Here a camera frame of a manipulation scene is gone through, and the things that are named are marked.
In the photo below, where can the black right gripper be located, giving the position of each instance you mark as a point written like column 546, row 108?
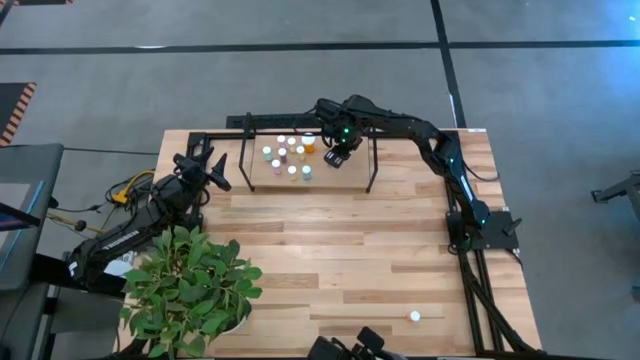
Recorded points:
column 345, row 135

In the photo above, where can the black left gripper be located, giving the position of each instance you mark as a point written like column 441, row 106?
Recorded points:
column 189, row 172

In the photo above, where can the wooden shelf black metal frame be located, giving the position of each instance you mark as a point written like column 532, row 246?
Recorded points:
column 345, row 177

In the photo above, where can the blue medicine bottle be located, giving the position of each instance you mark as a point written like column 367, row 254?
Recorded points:
column 306, row 170

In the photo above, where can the yellow-green medicine bottle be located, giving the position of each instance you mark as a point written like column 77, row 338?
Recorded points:
column 292, row 170
column 291, row 141
column 300, row 149

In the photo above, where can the pink medicine bottle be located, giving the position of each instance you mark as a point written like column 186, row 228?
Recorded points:
column 275, row 163
column 280, row 138

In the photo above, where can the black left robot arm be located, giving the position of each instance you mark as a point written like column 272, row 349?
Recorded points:
column 125, row 235

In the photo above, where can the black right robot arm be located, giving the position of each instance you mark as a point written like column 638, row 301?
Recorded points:
column 400, row 125

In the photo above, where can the white-capped medicine bottle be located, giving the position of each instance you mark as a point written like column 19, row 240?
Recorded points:
column 414, row 316

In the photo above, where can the green leafy plant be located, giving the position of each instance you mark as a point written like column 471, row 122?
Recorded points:
column 185, row 290

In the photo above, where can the white printed paper sheet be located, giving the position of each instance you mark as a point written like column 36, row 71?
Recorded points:
column 117, row 267

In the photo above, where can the white table sticker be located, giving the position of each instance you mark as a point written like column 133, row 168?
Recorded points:
column 476, row 130

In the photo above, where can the white plant pot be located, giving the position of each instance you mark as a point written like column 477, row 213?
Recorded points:
column 239, row 325

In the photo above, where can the grey equipment cart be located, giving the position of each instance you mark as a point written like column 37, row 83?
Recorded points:
column 47, row 165

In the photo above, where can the black mobile equipment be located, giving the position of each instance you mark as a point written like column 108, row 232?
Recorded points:
column 370, row 342

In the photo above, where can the black crossbar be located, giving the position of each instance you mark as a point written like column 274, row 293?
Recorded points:
column 50, row 267

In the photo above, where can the grey panel with blue edge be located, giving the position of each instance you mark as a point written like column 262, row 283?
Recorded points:
column 20, row 250

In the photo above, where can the black stand legs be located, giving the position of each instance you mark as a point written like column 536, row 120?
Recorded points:
column 617, row 191

